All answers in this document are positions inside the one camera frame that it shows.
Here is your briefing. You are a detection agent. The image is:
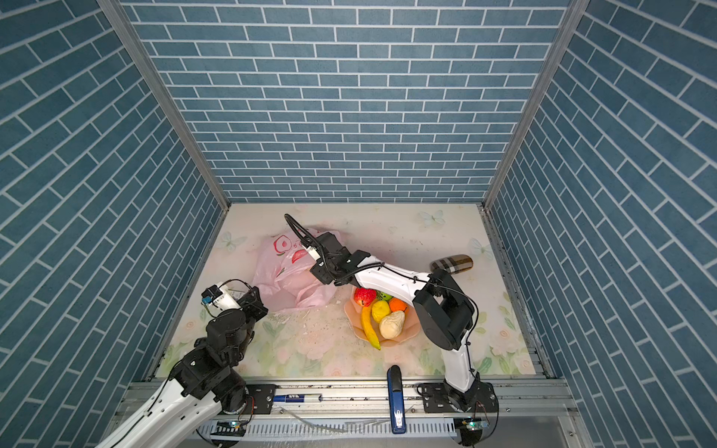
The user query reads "red toy fruit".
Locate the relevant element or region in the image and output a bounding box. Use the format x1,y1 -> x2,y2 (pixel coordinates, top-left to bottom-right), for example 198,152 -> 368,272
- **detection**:
353,287 -> 377,308

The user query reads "pink plastic bag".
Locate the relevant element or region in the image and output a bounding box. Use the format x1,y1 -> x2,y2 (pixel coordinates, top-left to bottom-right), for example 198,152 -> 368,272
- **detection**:
251,231 -> 337,312

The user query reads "green toy leaf fruit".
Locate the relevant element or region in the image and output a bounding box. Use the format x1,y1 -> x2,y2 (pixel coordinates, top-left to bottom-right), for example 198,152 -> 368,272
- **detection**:
377,291 -> 393,302

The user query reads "yellow green toy mango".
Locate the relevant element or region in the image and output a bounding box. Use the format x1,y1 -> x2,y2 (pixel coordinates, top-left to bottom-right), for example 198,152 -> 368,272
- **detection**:
360,307 -> 381,350

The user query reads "yellow toy fruit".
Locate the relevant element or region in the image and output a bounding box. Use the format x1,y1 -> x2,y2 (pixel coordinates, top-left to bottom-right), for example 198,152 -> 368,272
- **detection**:
371,300 -> 392,324

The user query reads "orange toy fruit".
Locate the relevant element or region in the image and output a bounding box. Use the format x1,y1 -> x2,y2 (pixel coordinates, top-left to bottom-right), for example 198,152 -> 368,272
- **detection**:
388,298 -> 408,313

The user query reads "cream bun fruit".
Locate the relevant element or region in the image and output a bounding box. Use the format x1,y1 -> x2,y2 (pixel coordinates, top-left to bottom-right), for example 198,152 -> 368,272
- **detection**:
379,311 -> 405,340

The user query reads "pink faceted bowl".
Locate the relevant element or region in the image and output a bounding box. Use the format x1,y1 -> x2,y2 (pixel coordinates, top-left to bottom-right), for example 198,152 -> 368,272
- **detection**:
345,287 -> 422,348

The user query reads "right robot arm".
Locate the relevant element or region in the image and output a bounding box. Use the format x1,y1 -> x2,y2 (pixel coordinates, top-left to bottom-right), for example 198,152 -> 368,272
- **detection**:
300,233 -> 480,412

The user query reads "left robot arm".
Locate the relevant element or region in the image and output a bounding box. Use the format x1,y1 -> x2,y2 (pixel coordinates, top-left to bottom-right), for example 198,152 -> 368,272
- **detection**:
99,283 -> 268,447

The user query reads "blue marker pen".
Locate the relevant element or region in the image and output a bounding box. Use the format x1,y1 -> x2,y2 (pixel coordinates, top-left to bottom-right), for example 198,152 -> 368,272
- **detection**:
274,394 -> 323,403

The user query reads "left circuit board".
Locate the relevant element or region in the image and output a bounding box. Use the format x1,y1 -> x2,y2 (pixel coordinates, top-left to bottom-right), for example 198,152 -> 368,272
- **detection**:
210,421 -> 246,438

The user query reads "circuit board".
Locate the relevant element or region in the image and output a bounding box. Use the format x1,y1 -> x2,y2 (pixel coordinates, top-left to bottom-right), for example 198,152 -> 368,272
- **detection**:
210,421 -> 246,438
459,417 -> 490,432

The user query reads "plaid glasses case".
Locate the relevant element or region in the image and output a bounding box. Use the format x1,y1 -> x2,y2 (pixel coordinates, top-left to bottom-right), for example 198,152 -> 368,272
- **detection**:
429,254 -> 474,274

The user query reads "blue stapler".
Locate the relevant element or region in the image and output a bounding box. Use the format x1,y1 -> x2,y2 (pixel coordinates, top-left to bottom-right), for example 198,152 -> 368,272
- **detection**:
387,365 -> 407,434

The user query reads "right circuit board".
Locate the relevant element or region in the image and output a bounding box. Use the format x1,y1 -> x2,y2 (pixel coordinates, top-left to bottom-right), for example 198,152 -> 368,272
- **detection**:
459,417 -> 490,432

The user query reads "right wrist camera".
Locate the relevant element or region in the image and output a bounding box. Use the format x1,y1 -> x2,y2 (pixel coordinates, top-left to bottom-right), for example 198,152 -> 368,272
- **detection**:
305,246 -> 322,261

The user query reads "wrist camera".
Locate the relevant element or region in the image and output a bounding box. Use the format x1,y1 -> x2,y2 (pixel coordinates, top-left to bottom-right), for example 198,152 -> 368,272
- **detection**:
202,285 -> 240,312
305,246 -> 322,261

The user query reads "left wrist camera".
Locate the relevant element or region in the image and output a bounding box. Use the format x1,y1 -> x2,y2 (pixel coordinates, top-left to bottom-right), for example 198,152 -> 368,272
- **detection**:
202,285 -> 240,312

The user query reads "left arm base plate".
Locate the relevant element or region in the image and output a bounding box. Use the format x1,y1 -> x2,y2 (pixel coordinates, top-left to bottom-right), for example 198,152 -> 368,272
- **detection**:
239,384 -> 277,416

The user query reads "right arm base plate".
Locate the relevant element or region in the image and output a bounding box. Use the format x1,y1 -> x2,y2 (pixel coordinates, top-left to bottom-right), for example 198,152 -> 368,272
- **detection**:
416,380 -> 499,414

